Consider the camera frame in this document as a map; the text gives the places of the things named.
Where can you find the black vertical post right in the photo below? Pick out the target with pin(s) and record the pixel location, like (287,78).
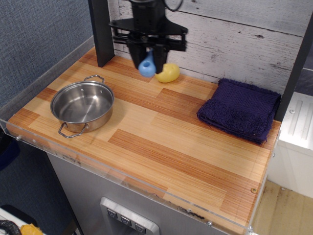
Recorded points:
(296,71)

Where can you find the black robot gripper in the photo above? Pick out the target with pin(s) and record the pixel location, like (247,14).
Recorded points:
(149,28)

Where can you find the black vertical post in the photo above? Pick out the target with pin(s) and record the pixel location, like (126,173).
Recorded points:
(102,33)
(296,71)

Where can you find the black vertical post left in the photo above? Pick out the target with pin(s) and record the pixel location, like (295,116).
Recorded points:
(102,33)

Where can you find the white ribbed appliance top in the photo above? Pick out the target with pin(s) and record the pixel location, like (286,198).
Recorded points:
(297,125)

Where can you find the yellow toy potato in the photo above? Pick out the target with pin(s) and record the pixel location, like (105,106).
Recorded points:
(169,73)

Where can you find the blue spoon with grey bowl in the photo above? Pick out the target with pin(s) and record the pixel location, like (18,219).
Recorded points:
(147,66)

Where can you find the yellow object bottom left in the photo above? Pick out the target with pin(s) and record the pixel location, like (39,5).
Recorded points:
(30,229)

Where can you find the stainless steel pot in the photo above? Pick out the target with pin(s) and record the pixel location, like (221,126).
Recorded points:
(83,106)

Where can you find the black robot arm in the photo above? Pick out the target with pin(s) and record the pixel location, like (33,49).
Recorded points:
(149,33)

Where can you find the silver dispenser button panel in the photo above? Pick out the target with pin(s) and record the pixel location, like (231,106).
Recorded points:
(125,220)

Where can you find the folded purple towel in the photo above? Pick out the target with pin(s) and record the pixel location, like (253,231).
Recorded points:
(241,109)

